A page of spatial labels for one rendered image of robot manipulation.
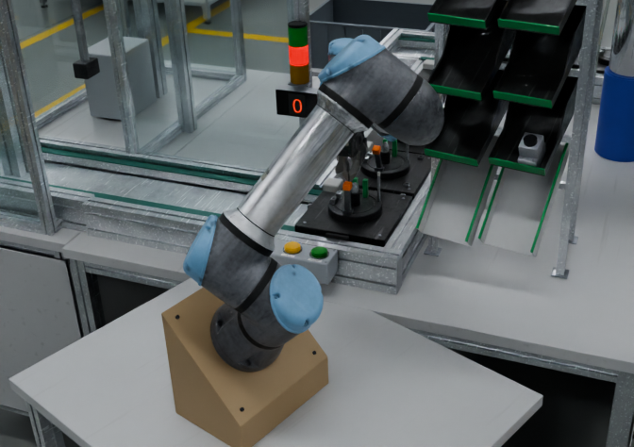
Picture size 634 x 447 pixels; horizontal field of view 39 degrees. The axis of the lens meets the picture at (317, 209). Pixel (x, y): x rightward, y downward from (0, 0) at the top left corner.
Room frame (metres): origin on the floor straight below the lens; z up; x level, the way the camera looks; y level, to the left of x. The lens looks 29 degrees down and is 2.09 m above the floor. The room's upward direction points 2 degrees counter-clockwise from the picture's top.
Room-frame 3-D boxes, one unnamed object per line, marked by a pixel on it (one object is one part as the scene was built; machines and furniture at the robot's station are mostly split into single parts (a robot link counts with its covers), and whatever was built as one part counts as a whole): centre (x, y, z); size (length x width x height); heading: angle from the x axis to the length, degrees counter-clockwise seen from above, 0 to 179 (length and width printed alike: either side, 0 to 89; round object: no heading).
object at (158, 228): (1.97, 0.21, 0.91); 0.89 x 0.06 x 0.11; 67
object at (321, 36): (4.13, -0.32, 0.73); 0.62 x 0.42 x 0.23; 67
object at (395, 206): (2.00, -0.10, 0.96); 0.24 x 0.24 x 0.02; 67
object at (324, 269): (1.83, 0.06, 0.93); 0.21 x 0.07 x 0.06; 67
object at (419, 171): (2.24, -0.20, 1.01); 0.24 x 0.24 x 0.13; 67
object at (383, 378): (1.45, 0.12, 0.84); 0.90 x 0.70 x 0.03; 46
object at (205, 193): (2.14, 0.17, 0.91); 0.84 x 0.28 x 0.10; 67
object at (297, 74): (2.18, 0.03, 1.29); 0.05 x 0.05 x 0.05
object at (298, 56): (2.18, 0.03, 1.34); 0.05 x 0.05 x 0.05
